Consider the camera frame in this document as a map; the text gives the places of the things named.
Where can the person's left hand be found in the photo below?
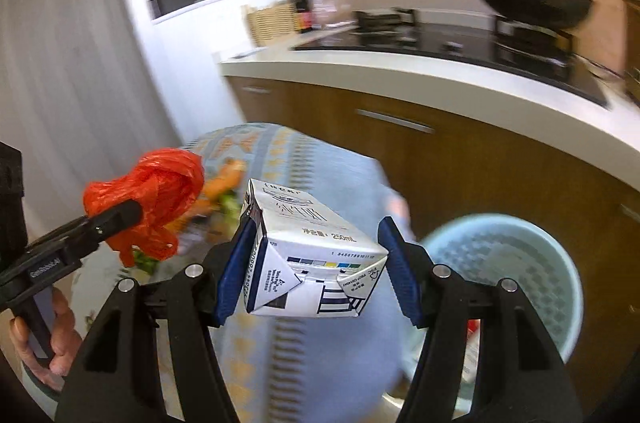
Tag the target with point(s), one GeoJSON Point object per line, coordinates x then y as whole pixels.
{"type": "Point", "coordinates": [65, 328]}

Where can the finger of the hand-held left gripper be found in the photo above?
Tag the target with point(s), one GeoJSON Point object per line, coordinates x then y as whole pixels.
{"type": "Point", "coordinates": [110, 215]}

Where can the red plastic bag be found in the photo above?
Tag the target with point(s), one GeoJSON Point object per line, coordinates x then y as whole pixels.
{"type": "Point", "coordinates": [160, 188]}

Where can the white milk carton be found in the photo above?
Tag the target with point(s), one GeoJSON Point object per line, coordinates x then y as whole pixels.
{"type": "Point", "coordinates": [310, 243]}

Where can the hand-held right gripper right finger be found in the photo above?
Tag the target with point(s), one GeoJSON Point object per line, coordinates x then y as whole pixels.
{"type": "Point", "coordinates": [400, 263]}

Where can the white kitchen countertop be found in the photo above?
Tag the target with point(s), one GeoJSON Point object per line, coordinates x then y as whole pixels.
{"type": "Point", "coordinates": [450, 78]}

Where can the patterned blue table cloth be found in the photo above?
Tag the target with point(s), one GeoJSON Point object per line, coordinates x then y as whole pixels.
{"type": "Point", "coordinates": [310, 353]}

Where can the clear plastic bag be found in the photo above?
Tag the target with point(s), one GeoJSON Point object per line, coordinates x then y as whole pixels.
{"type": "Point", "coordinates": [330, 5]}

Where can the black burner grate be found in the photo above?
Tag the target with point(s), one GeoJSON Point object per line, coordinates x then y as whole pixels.
{"type": "Point", "coordinates": [530, 45]}
{"type": "Point", "coordinates": [385, 22]}

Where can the black glass gas hob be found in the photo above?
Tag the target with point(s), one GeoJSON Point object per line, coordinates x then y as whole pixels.
{"type": "Point", "coordinates": [400, 43]}

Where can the beige utensil basket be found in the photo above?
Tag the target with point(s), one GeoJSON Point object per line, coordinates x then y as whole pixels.
{"type": "Point", "coordinates": [270, 23]}

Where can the wooden kitchen cabinet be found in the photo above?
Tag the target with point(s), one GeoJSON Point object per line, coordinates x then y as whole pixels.
{"type": "Point", "coordinates": [475, 163]}

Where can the green vegetable scraps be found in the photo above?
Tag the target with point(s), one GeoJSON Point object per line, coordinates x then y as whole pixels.
{"type": "Point", "coordinates": [230, 204]}

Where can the light blue plastic basket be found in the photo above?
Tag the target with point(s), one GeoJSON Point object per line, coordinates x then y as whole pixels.
{"type": "Point", "coordinates": [500, 253]}

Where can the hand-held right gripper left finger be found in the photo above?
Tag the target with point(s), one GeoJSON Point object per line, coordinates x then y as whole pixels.
{"type": "Point", "coordinates": [235, 268]}

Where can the white pleated curtain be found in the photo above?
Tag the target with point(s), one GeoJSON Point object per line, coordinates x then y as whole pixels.
{"type": "Point", "coordinates": [75, 53]}

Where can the orange vegetable peel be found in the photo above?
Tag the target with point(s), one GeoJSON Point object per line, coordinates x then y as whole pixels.
{"type": "Point", "coordinates": [225, 183]}

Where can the dark sauce bottle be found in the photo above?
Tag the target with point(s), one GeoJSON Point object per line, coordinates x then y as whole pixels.
{"type": "Point", "coordinates": [302, 10]}

